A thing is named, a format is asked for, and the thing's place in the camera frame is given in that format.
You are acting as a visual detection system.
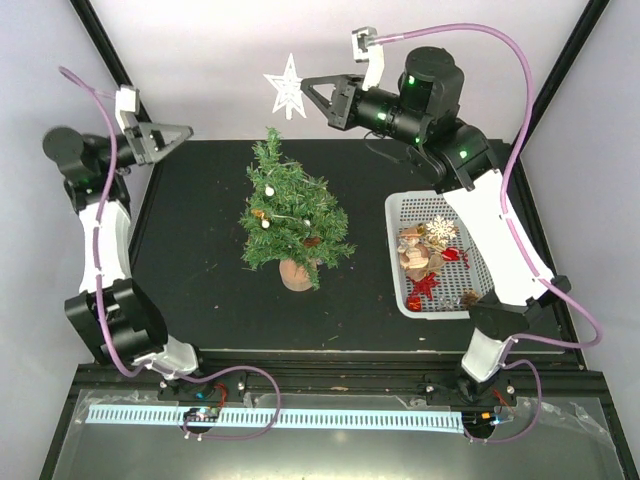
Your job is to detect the silver star ornament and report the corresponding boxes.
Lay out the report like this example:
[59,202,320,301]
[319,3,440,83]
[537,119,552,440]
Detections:
[263,53,307,121]

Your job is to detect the white ball string lights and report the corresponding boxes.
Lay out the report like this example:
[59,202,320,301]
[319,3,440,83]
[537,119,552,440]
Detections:
[251,160,333,229]

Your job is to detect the small green christmas tree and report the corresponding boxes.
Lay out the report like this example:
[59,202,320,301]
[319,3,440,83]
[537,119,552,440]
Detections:
[239,127,356,290]

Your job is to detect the dark brown pinecone ornament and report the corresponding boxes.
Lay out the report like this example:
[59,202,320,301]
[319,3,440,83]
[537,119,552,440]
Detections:
[303,236,322,248]

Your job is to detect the white plastic perforated basket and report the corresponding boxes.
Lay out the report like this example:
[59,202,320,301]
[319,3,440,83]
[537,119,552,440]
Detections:
[385,191,493,320]

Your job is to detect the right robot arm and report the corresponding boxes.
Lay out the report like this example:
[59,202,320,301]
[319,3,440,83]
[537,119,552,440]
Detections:
[301,46,571,403]

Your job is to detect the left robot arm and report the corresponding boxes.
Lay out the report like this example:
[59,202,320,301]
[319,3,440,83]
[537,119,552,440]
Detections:
[42,122,215,399]

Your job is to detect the white snowflake ornament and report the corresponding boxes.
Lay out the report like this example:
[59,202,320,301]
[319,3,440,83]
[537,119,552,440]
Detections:
[426,215,458,245]

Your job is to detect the wooden snowman ornament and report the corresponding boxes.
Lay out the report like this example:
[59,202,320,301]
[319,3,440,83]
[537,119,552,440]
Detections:
[397,235,430,270]

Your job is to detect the burlap bow ornament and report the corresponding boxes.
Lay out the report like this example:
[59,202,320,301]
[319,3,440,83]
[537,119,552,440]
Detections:
[420,252,446,279]

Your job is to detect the red santa hat ornament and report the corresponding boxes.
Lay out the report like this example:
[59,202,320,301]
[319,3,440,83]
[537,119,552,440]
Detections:
[440,247,461,262]

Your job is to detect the red star ornament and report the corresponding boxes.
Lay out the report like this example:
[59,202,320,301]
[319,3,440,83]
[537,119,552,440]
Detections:
[409,272,440,301]

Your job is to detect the red gift box ornament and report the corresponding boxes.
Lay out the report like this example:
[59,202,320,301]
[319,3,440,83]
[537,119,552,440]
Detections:
[406,295,422,312]

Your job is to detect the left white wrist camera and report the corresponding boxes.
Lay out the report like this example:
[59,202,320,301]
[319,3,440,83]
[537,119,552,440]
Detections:
[114,85,139,131]

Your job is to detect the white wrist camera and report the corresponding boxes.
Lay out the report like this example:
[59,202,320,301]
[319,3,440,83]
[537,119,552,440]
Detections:
[351,26,385,91]
[114,85,139,131]

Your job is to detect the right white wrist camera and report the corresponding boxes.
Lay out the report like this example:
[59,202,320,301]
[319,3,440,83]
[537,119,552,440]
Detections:
[351,26,385,91]

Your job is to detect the left black frame post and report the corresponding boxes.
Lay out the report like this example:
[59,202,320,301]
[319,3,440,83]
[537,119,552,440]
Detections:
[59,1,152,139]

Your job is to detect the black frame post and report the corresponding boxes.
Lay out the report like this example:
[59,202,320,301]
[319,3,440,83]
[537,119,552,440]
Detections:
[520,0,610,154]
[59,1,152,139]

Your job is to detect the right black frame post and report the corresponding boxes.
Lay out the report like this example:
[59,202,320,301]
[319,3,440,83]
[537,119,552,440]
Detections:
[520,0,610,154]

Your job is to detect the white slotted cable duct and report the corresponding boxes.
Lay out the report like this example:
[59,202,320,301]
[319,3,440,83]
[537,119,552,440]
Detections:
[85,405,464,434]

